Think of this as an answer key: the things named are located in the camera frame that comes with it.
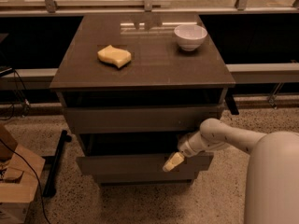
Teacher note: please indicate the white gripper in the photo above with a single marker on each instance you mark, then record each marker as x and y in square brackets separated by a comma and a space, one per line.
[186, 146]

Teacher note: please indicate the grey drawer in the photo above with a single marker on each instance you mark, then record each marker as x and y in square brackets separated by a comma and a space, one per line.
[145, 178]
[126, 153]
[139, 120]

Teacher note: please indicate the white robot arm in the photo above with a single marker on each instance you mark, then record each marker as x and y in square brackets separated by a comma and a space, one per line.
[272, 183]

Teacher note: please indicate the grey drawer cabinet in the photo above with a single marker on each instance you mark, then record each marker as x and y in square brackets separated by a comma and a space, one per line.
[160, 74]

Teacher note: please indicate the yellow sponge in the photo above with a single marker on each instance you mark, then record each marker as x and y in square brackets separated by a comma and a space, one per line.
[117, 57]

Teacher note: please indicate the white bowl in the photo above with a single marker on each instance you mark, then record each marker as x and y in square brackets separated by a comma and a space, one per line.
[190, 36]

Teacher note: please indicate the black floor stand bar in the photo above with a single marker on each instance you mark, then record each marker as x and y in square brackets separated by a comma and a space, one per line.
[53, 162]

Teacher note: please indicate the cardboard box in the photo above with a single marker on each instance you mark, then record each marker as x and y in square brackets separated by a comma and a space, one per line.
[20, 170]

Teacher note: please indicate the black bracket beside cabinet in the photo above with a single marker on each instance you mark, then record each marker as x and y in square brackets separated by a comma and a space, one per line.
[230, 102]

